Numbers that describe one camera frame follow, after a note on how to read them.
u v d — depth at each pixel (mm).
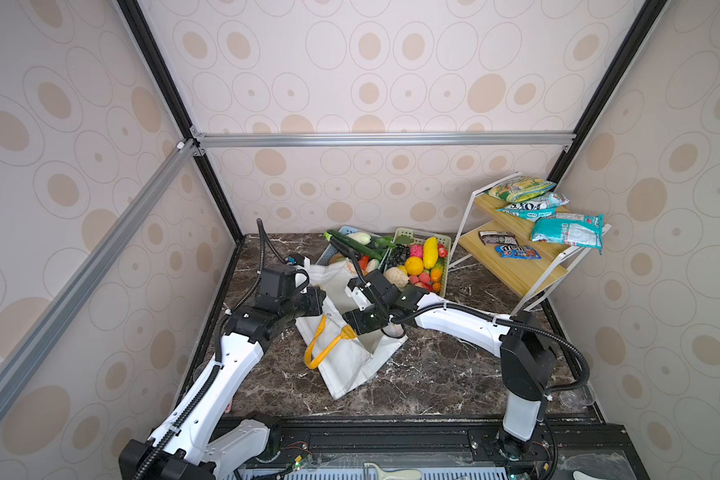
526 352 464
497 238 964
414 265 1041
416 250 1081
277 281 548
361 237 1075
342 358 759
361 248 1058
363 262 1029
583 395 915
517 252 918
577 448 760
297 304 633
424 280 1029
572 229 708
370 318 713
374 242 1079
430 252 1050
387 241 1050
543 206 735
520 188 778
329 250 1058
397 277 942
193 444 387
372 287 647
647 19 686
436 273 1031
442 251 1064
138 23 685
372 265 1029
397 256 1035
